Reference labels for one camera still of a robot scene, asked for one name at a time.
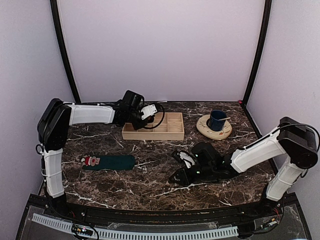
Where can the green christmas bear sock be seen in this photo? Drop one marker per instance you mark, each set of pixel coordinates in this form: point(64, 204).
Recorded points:
point(108, 162)

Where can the wooden stirrer stick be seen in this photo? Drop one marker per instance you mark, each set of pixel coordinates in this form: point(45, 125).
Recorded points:
point(224, 119)

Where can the black left frame post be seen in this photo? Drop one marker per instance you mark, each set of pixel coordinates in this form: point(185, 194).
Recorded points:
point(63, 50)

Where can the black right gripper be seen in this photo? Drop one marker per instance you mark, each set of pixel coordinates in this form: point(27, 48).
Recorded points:
point(180, 174)

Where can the wooden compartment tray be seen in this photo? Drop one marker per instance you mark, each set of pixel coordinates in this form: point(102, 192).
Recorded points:
point(170, 129)

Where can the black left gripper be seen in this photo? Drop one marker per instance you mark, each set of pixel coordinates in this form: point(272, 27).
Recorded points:
point(137, 126)

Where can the white slotted cable duct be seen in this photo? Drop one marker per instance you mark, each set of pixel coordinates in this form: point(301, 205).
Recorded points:
point(123, 231)

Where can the black frame post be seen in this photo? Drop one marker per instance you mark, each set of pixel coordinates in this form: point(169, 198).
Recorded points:
point(259, 51)
point(63, 50)

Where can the black right frame post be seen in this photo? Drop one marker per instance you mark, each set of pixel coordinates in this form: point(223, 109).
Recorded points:
point(259, 51)

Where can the black front table rail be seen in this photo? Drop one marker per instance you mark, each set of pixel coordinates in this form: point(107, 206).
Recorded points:
point(89, 211)

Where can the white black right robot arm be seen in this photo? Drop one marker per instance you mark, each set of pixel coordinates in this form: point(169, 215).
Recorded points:
point(300, 143)

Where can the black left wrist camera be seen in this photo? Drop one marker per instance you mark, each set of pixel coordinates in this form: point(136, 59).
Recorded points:
point(132, 100)

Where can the dark blue mug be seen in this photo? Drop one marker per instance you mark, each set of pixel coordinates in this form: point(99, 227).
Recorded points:
point(213, 122)

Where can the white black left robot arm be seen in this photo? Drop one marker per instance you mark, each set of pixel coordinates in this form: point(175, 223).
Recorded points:
point(54, 125)

